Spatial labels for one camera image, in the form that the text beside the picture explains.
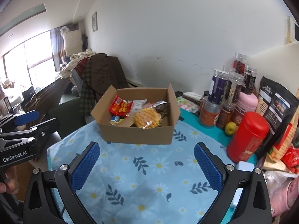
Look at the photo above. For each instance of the nut filled clear jar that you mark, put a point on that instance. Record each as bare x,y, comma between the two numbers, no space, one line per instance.
233,88

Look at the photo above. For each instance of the black stand-up pouch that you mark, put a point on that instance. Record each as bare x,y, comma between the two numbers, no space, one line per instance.
277,105

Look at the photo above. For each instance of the purple label clear jar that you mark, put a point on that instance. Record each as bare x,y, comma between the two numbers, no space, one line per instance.
218,86

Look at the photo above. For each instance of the blue white tablet tube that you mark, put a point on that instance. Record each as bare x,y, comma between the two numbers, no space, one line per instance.
115,120

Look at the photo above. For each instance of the pink panda cup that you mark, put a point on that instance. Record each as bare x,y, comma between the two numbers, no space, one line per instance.
284,197

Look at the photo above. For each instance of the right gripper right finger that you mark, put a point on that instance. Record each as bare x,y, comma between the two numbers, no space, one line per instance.
254,204

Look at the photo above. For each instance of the pink lidded jar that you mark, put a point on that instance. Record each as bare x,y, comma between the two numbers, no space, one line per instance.
246,103

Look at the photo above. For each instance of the white foam board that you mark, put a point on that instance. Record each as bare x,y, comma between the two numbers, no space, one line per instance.
279,64

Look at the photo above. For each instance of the plaid garment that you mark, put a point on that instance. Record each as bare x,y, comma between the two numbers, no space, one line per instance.
87,97

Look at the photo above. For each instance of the red canister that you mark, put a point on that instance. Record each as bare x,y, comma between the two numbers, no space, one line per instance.
248,137

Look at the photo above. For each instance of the green yellow pear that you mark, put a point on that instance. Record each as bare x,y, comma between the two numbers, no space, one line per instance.
230,128

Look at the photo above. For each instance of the small wall picture frame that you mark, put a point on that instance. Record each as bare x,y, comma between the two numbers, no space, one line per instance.
94,22

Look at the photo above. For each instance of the yellow waffle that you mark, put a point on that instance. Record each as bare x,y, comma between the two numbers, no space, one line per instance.
147,118

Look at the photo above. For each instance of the white bread snack bag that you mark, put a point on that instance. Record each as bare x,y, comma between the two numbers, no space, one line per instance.
137,105

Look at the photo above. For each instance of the silver purple snack bag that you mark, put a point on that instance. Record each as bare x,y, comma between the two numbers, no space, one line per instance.
161,106

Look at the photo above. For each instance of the brown jacket on chair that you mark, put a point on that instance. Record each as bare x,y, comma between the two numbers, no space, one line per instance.
106,71

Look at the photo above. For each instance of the brown powder small jar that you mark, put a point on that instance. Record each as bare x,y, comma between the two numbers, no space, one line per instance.
225,115

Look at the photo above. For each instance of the red berry top jar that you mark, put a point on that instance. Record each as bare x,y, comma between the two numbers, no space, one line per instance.
239,63

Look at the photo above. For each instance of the open cardboard box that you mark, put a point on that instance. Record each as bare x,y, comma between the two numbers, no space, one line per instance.
126,131

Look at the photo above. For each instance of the orange powder clear jar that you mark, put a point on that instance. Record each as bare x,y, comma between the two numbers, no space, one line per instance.
209,113

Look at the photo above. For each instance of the dark label back jar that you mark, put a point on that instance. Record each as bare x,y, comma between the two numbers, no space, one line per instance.
249,79

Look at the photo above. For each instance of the peanut snack bag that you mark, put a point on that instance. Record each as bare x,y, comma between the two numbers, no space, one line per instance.
163,113

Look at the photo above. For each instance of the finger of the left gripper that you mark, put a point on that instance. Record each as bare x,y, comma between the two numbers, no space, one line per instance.
39,131
13,121

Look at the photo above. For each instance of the person's left hand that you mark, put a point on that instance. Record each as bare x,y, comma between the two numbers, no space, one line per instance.
12,185

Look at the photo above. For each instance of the white rectangular device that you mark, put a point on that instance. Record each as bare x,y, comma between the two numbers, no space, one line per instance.
245,166

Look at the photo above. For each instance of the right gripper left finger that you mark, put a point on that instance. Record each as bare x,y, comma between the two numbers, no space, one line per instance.
40,205

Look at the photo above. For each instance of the large red snack bag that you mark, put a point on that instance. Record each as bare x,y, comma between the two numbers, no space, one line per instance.
120,107

